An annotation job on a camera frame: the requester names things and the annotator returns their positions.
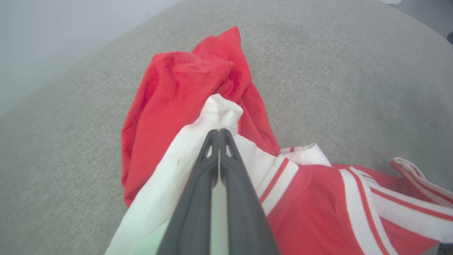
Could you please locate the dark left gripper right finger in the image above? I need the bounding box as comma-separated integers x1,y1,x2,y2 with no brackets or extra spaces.
220,129,280,255

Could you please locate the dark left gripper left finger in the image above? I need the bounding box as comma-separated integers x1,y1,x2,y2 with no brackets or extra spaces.
157,129,220,255

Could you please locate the red white basketball jersey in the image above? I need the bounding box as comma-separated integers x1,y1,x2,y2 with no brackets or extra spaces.
104,26,453,255

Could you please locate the grey fabric sofa cushion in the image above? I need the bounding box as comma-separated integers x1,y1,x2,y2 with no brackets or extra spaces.
0,0,453,255

